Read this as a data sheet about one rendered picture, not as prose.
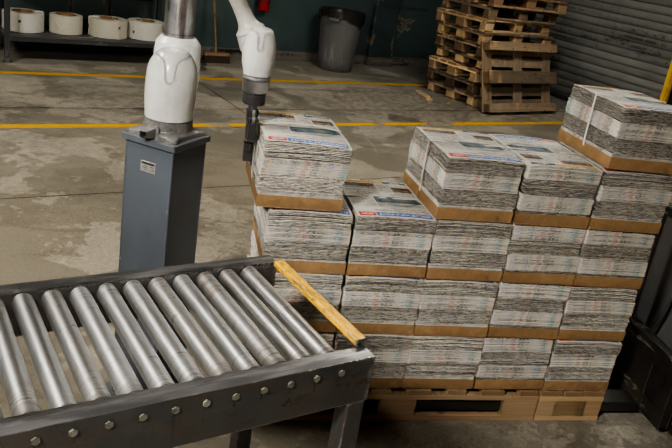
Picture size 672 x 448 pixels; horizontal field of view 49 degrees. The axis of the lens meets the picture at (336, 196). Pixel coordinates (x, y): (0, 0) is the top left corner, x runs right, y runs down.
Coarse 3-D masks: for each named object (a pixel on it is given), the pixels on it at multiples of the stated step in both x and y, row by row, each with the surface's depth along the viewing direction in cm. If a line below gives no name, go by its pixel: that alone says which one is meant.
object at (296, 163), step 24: (264, 144) 232; (288, 144) 230; (312, 144) 232; (336, 144) 236; (264, 168) 232; (288, 168) 234; (312, 168) 236; (336, 168) 237; (264, 192) 235; (288, 192) 237; (312, 192) 239; (336, 192) 240
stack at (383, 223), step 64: (384, 192) 270; (320, 256) 247; (384, 256) 252; (448, 256) 258; (512, 256) 263; (576, 256) 269; (320, 320) 257; (384, 320) 262; (448, 320) 267; (512, 320) 273
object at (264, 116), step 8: (264, 112) 259; (272, 112) 261; (280, 112) 263; (264, 120) 250; (272, 120) 252; (280, 120) 253; (288, 120) 255; (296, 120) 256; (304, 120) 258; (312, 120) 260; (320, 120) 262; (328, 120) 264; (336, 128) 255; (256, 136) 250
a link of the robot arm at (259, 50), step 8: (248, 32) 234; (256, 32) 231; (264, 32) 232; (272, 32) 234; (248, 40) 233; (256, 40) 231; (264, 40) 232; (272, 40) 233; (248, 48) 233; (256, 48) 232; (264, 48) 232; (272, 48) 234; (248, 56) 233; (256, 56) 232; (264, 56) 233; (272, 56) 235; (248, 64) 234; (256, 64) 233; (264, 64) 234; (272, 64) 236; (248, 72) 235; (256, 72) 235; (264, 72) 235
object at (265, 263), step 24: (192, 264) 199; (216, 264) 201; (240, 264) 203; (264, 264) 206; (0, 288) 172; (24, 288) 174; (48, 288) 176; (72, 288) 178; (96, 288) 182; (120, 288) 185; (72, 312) 181
